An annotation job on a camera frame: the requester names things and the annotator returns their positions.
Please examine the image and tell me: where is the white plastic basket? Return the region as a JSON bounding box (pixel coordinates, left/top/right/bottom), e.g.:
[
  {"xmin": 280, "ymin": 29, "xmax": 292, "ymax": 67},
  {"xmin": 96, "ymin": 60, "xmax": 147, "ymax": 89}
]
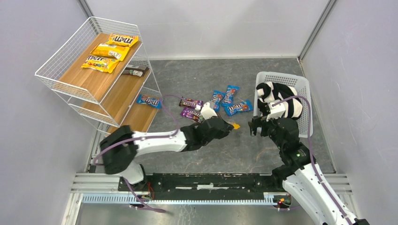
[{"xmin": 256, "ymin": 71, "xmax": 314, "ymax": 138}]

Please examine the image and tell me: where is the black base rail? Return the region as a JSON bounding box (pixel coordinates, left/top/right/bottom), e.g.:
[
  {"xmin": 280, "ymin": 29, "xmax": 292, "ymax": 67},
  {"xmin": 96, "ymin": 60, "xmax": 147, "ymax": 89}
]
[{"xmin": 72, "ymin": 172, "xmax": 353, "ymax": 210}]

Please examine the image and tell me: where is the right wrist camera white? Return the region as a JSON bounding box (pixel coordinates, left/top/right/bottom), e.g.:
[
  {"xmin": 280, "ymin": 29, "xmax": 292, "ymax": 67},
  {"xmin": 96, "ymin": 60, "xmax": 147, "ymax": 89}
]
[{"xmin": 266, "ymin": 100, "xmax": 286, "ymax": 121}]

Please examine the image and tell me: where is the blue M&M bag right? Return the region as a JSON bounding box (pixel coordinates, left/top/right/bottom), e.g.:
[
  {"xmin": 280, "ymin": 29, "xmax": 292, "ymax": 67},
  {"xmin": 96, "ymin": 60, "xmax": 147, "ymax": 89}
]
[{"xmin": 224, "ymin": 100, "xmax": 253, "ymax": 116}]

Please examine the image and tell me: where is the yellow M&M bag bottom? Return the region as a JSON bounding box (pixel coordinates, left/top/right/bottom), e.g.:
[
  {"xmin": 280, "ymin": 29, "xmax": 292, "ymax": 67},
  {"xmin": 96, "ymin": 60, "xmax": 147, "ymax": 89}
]
[{"xmin": 90, "ymin": 44, "xmax": 130, "ymax": 61}]

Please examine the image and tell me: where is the black white striped cloth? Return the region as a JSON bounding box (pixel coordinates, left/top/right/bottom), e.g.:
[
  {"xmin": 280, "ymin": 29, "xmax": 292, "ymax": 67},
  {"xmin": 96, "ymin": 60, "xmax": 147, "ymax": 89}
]
[{"xmin": 256, "ymin": 82, "xmax": 303, "ymax": 120}]

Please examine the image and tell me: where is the brown M&M bag on shelf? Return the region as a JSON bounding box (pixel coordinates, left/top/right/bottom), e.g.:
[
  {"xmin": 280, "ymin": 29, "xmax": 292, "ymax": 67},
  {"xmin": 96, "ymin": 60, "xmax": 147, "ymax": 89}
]
[{"xmin": 122, "ymin": 66, "xmax": 150, "ymax": 77}]

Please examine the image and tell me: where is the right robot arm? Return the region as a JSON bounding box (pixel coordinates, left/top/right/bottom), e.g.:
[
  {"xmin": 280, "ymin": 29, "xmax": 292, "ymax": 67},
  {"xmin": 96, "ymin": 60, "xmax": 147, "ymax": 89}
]
[{"xmin": 248, "ymin": 116, "xmax": 368, "ymax": 225}]

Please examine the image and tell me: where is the white wire shelf rack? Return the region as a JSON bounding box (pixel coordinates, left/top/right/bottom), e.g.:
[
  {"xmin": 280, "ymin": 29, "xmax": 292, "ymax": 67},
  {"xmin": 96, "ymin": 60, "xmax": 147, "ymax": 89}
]
[{"xmin": 35, "ymin": 16, "xmax": 161, "ymax": 136}]

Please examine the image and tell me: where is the blue M&M bag left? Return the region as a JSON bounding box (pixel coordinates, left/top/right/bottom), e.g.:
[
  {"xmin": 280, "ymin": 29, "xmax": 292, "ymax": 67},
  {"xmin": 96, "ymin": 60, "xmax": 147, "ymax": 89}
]
[{"xmin": 210, "ymin": 90, "xmax": 225, "ymax": 113}]

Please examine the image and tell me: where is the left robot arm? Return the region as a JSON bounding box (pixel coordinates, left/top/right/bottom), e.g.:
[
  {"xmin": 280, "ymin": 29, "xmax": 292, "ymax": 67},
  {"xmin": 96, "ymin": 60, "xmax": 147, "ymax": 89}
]
[{"xmin": 94, "ymin": 116, "xmax": 234, "ymax": 185}]

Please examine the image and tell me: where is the blue M&M bag upper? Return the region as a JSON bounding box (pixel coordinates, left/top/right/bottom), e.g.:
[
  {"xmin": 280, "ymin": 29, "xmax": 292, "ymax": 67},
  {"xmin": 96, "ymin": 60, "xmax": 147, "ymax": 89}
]
[{"xmin": 221, "ymin": 85, "xmax": 239, "ymax": 107}]

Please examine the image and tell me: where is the blue M&M bag on shelf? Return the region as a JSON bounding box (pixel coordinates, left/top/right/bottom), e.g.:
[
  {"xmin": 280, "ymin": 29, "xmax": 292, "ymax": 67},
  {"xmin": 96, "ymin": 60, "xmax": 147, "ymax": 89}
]
[{"xmin": 136, "ymin": 94, "xmax": 161, "ymax": 109}]

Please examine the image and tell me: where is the purple m&m bag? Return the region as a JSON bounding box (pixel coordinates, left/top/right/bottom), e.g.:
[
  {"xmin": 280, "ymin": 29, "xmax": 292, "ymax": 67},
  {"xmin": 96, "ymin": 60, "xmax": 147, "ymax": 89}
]
[
  {"xmin": 178, "ymin": 98, "xmax": 204, "ymax": 111},
  {"xmin": 180, "ymin": 107, "xmax": 205, "ymax": 123}
]

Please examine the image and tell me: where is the yellow M&M bag top shelf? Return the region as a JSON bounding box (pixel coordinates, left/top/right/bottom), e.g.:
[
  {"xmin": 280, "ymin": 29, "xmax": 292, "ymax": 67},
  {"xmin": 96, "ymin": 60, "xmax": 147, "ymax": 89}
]
[{"xmin": 106, "ymin": 34, "xmax": 139, "ymax": 47}]

